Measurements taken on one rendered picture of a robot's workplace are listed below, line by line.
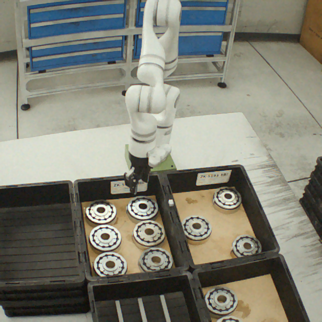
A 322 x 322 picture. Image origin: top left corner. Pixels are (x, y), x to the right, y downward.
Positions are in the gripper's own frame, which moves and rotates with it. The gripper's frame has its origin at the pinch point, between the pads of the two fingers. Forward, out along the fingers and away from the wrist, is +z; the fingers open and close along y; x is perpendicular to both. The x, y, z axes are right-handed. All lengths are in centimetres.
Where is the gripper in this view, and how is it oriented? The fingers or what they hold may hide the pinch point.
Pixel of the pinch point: (139, 183)
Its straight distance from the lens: 131.6
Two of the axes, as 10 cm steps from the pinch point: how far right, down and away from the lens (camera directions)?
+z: -0.8, 7.3, 6.8
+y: -5.5, 5.4, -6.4
